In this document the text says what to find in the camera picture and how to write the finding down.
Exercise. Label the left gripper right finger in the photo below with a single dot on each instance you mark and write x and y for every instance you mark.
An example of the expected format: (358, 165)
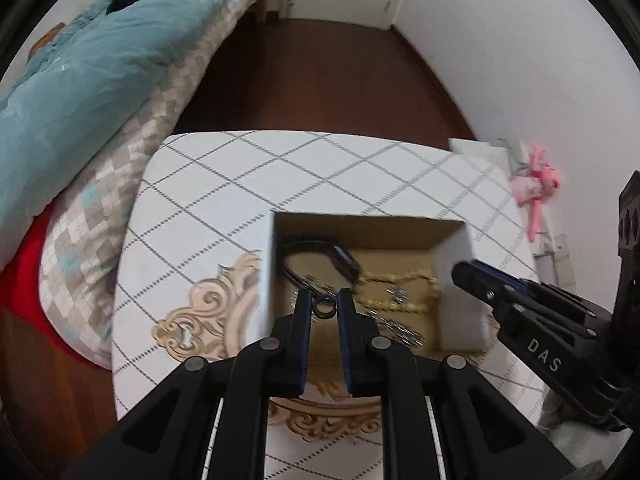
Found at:
(441, 419)

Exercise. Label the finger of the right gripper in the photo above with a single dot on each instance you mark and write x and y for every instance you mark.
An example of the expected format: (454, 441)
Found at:
(484, 288)
(502, 277)

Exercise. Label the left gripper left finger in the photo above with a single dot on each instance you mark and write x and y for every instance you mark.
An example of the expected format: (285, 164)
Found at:
(207, 419)

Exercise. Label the silver chain jewelry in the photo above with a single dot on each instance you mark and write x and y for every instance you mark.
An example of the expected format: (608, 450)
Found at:
(396, 330)

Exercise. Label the black ring pendant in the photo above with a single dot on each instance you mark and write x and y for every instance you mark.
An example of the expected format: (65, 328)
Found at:
(323, 306)

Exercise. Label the silver charm in box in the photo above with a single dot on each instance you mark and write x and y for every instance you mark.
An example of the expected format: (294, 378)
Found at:
(398, 295)

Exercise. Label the white cardboard box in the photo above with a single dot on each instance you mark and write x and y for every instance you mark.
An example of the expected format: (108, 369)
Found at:
(366, 254)

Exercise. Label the pink panther plush toy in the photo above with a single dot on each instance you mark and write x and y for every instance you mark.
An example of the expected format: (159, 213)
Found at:
(533, 188)

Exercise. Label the white side shelf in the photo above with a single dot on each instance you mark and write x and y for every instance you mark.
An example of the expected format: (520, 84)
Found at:
(497, 155)

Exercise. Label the white diamond pattern tablecloth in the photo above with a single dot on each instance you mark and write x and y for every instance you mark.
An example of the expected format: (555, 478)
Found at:
(201, 224)

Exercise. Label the checkered bed sheet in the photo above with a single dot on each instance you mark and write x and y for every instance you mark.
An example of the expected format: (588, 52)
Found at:
(86, 232)

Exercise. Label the red blanket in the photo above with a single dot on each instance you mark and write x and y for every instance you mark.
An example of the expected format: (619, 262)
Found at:
(20, 287)

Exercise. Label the light blue duvet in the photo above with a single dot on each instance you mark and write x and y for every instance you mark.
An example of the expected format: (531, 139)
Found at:
(78, 91)

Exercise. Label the brown plush toy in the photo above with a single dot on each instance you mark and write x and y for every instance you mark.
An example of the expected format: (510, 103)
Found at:
(44, 40)

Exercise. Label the white wall socket strip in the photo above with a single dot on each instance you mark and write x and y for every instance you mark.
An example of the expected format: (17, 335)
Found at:
(552, 261)

